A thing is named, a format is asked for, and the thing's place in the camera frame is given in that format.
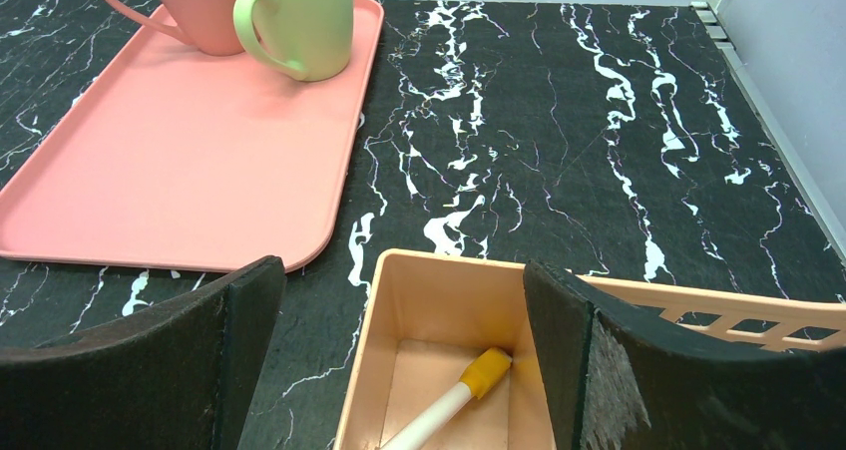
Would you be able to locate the pink tray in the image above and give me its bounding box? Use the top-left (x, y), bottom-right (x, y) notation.
top-left (1, 0), bottom-right (384, 272)

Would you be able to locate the white yellow pen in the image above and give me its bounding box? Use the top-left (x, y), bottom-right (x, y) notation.
top-left (381, 347), bottom-right (513, 450)

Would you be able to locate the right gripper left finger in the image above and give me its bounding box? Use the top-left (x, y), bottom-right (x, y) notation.
top-left (1, 255), bottom-right (286, 449)

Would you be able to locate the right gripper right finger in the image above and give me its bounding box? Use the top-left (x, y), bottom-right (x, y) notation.
top-left (523, 262), bottom-right (845, 449)

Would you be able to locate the pink mug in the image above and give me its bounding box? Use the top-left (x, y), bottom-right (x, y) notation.
top-left (104, 0), bottom-right (244, 57)

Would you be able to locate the orange file organizer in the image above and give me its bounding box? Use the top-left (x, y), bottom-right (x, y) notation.
top-left (334, 249), bottom-right (845, 449)

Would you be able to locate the green mug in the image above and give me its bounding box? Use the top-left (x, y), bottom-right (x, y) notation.
top-left (232, 0), bottom-right (353, 82)

